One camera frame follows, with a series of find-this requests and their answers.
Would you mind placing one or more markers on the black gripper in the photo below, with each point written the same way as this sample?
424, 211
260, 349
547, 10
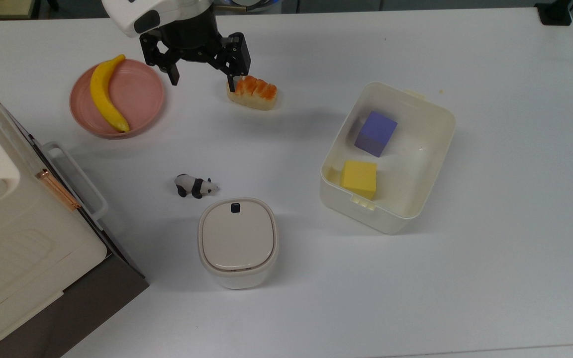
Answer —
189, 37

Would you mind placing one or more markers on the yellow foam cube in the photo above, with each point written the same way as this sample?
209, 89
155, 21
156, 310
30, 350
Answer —
358, 179

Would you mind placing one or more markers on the purple cube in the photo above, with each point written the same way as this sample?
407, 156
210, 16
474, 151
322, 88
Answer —
376, 132

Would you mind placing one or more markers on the white plastic box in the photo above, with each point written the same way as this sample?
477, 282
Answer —
416, 169

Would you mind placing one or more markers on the pink plate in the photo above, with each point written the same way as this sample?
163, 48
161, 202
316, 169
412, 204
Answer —
137, 94

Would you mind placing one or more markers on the toy bread with orange topping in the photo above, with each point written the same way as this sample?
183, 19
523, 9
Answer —
256, 95

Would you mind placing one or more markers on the yellow toy banana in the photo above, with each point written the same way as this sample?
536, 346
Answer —
100, 94

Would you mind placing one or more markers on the panda figurine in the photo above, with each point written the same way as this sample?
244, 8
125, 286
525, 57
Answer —
194, 186

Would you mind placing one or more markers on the beige lidded bin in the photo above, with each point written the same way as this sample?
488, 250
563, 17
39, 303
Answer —
237, 243

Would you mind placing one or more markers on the cream toy kitchen cabinet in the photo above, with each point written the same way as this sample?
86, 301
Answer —
18, 248

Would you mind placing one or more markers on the black table clamp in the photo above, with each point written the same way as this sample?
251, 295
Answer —
555, 15

